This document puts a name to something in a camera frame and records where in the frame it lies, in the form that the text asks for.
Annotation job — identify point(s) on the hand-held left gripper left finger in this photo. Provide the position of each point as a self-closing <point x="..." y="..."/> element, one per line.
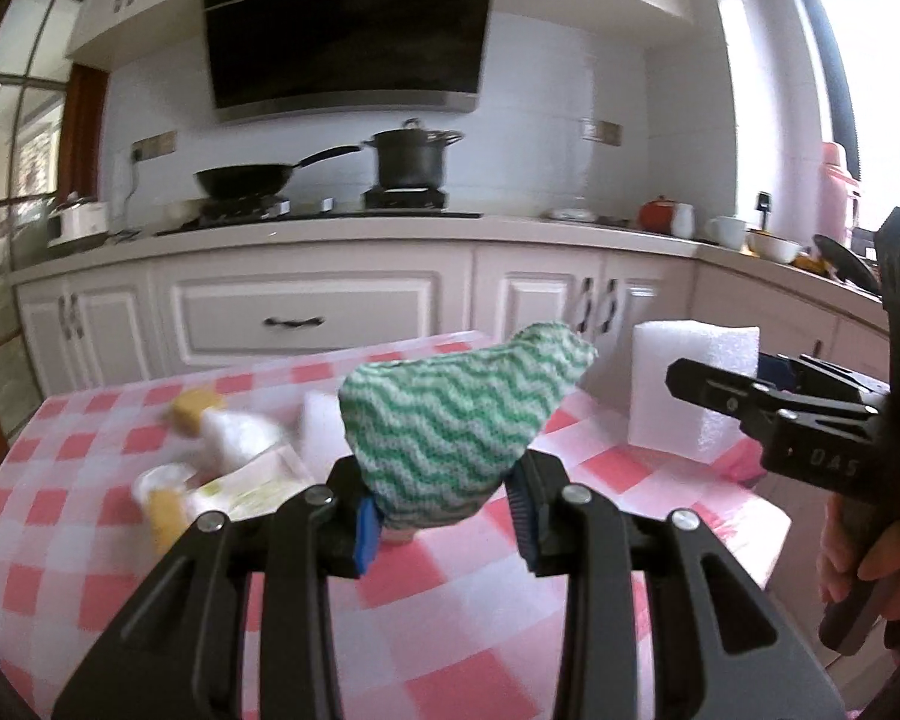
<point x="364" y="540"/>

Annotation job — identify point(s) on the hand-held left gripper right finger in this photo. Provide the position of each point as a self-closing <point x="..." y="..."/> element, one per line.
<point x="521" y="525"/>

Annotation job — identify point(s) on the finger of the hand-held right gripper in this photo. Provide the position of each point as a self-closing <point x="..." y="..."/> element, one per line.
<point x="776" y="371"/>
<point x="720" y="390"/>

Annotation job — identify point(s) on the white foam block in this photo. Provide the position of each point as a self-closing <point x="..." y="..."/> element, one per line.
<point x="690" y="382"/>

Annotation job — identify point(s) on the green wavy striped dishcloth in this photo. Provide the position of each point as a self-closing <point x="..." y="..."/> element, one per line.
<point x="450" y="420"/>

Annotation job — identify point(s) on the white plastic bag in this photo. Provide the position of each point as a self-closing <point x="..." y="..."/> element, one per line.
<point x="240" y="435"/>

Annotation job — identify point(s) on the yellow sponge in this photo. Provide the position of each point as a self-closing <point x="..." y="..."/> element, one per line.
<point x="193" y="409"/>

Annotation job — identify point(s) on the yellow fruit peel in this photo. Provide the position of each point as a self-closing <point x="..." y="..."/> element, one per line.
<point x="810" y="264"/>

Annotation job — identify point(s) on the black pan lid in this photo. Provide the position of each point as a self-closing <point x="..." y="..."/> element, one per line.
<point x="844" y="259"/>

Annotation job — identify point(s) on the pale green paper packet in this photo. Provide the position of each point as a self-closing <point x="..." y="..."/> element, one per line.
<point x="259" y="484"/>

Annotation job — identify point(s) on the pink checked tablecloth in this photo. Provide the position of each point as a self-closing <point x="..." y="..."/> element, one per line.
<point x="435" y="637"/>

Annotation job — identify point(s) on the white bowl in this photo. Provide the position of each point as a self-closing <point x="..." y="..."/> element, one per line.
<point x="774" y="247"/>

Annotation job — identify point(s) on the white mug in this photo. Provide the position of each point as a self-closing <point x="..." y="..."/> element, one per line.
<point x="727" y="232"/>

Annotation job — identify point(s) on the black capped oil bottle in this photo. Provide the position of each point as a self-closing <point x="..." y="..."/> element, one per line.
<point x="763" y="206"/>

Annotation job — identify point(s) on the white pitcher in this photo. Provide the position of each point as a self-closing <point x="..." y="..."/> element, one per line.
<point x="683" y="221"/>

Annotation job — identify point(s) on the pink thermos jug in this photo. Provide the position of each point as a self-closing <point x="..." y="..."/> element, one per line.
<point x="838" y="187"/>

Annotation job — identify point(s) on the red teapot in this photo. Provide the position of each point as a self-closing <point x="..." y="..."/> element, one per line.
<point x="656" y="216"/>

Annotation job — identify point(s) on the white round cup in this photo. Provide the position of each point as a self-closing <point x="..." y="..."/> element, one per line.
<point x="161" y="480"/>

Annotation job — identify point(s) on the white packet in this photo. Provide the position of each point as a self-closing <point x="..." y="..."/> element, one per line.
<point x="571" y="214"/>

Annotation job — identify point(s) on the white cabinet drawer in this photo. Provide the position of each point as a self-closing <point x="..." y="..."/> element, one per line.
<point x="300" y="307"/>

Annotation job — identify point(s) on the white lower kitchen cabinets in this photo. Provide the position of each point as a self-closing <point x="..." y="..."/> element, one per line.
<point x="450" y="292"/>

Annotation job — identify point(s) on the dark framed window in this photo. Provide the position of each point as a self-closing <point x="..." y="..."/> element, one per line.
<point x="862" y="52"/>

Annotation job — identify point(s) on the black gas stove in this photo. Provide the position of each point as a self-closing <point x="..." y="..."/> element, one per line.
<point x="307" y="211"/>

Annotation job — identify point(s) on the black wok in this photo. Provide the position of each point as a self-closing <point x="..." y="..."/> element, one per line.
<point x="244" y="178"/>

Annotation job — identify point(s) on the black lidded stock pot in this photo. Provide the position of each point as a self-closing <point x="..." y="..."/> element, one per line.
<point x="409" y="157"/>

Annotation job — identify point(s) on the white rice cooker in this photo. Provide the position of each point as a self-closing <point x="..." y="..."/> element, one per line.
<point x="79" y="221"/>

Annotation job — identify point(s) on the wooden framed glass door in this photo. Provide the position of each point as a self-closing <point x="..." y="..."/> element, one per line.
<point x="22" y="165"/>

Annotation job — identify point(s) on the black range hood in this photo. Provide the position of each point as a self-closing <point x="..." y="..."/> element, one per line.
<point x="345" y="30"/>

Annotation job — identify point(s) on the double wall outlet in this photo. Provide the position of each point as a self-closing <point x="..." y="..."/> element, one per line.
<point x="601" y="131"/>

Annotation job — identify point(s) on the single wall outlet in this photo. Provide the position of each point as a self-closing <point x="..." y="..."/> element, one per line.
<point x="154" y="146"/>

